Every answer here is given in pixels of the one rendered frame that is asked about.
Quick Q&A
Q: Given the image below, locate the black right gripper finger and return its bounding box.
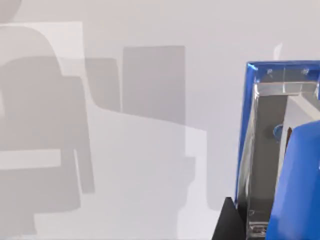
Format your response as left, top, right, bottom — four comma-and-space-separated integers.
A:
211, 196, 248, 240

